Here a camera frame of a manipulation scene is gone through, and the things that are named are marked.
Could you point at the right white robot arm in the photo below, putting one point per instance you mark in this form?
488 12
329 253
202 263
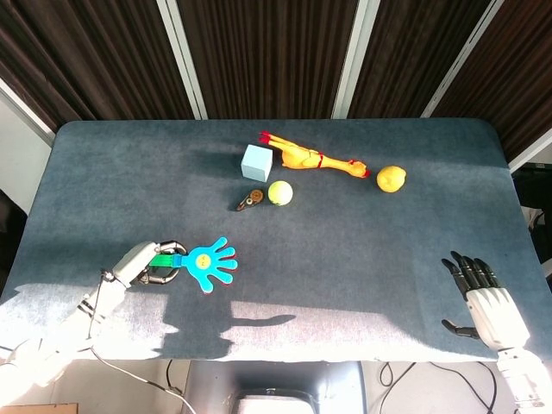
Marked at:
522 375

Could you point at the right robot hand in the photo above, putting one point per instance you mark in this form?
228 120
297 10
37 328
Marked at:
496 315

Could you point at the dark robot base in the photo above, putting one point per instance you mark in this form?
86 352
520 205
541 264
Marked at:
276 379

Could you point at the white partition frame post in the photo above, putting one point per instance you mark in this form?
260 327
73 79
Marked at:
532 155
457 64
26 105
353 64
184 64

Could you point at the small brown wooden tool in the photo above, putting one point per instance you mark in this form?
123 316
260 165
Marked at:
250 200

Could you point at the brown cardboard box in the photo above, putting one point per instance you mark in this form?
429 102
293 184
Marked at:
39 409

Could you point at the blue-grey table cloth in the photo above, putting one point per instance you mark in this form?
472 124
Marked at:
345 241

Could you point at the black equipment pile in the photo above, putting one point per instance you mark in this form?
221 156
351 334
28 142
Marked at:
535 190

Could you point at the yellow-green tennis ball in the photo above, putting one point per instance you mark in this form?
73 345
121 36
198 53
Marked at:
280 192

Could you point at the yellow rubber chicken toy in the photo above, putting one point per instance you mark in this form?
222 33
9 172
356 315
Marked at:
302 157

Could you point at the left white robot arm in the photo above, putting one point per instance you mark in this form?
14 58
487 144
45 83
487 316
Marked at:
64 332

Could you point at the yellow squishy lemon ball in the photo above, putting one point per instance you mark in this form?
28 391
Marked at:
391 179

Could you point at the light blue foam cube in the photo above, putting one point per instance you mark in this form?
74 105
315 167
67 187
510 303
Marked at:
256 164

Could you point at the blue hand clapper toy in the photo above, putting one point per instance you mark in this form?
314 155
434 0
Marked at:
207 263

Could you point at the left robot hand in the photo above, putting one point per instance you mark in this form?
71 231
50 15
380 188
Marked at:
133 261

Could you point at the dark brown pleated curtain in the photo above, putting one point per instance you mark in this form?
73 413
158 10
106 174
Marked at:
517 64
414 52
86 52
267 52

